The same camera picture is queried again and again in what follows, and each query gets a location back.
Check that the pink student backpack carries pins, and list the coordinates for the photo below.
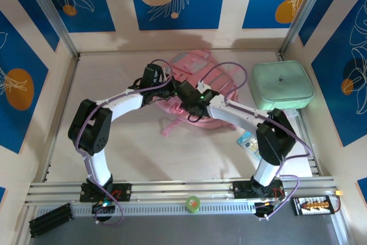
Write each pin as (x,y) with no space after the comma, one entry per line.
(200,64)

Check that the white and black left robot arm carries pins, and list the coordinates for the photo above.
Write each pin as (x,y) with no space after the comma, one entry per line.
(91,130)

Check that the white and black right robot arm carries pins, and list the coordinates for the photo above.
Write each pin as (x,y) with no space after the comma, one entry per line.
(275,139)

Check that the blue snack packet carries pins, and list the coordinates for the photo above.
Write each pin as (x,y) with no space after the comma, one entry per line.
(248,141)

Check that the mint green zip case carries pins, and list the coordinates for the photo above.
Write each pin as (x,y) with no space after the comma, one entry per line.
(281,84)

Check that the green tape roll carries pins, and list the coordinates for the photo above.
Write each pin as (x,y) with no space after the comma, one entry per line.
(193,203)

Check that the small circuit board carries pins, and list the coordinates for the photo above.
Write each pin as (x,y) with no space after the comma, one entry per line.
(265,209)
(100,207)

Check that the black power distribution board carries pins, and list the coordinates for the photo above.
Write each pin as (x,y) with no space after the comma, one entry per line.
(312,206)

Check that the black ribbed block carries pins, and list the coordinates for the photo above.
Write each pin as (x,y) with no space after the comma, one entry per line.
(50,219)

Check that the yellow power connector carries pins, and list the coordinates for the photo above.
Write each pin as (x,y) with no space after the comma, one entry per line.
(339,193)

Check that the aluminium side rail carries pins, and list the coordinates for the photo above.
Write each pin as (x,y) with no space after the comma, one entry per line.
(70,84)
(314,167)

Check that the aluminium frame rail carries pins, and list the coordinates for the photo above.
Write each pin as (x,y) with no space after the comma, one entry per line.
(177,187)

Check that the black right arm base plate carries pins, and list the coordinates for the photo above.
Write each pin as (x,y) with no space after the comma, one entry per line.
(241,189)

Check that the aluminium frame post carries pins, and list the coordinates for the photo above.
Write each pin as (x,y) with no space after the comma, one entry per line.
(51,12)
(305,12)

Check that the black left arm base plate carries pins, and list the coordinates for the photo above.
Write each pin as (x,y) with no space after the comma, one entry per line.
(126,192)

